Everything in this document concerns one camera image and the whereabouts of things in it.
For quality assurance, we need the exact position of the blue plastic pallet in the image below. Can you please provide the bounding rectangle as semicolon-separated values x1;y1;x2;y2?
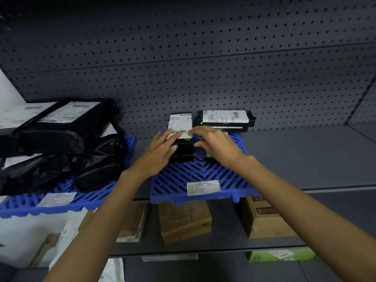
0;134;137;219
149;130;261;206

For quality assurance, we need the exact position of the white paper label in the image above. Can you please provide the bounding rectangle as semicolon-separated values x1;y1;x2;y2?
36;192;78;208
186;180;221;197

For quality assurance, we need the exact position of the black plastic parcel with label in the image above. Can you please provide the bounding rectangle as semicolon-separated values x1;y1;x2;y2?
16;98;121;156

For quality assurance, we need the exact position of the long black box green stripe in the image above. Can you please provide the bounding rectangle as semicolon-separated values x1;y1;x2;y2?
203;124;251;133

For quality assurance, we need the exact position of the long black box white label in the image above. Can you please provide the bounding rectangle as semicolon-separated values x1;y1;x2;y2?
198;110;256;126

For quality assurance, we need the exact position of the person's left hand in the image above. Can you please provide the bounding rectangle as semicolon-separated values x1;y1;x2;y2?
129;128;183;179

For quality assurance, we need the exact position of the person's left forearm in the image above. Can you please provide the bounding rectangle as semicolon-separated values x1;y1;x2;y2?
43;169;148;282

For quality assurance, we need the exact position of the person's right hand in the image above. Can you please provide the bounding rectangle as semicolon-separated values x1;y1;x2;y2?
188;125;251;171

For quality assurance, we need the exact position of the person's right forearm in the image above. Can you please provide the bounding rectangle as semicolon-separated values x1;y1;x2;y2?
234;155;376;282

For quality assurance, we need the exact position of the white plastic bag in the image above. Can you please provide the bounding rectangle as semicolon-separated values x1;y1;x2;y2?
48;220;126;282

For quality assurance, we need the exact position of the printed brown cardboard box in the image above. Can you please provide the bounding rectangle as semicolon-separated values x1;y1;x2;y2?
242;196;298;240

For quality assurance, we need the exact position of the grey metal pegboard shelf unit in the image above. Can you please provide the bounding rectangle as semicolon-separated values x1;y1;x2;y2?
0;0;376;282

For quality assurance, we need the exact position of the black box with white label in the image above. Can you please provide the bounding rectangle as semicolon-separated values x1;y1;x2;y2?
167;113;195;164

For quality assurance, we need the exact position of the flat brown cardboard box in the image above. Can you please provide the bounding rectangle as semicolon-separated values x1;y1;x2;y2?
79;202;151;243

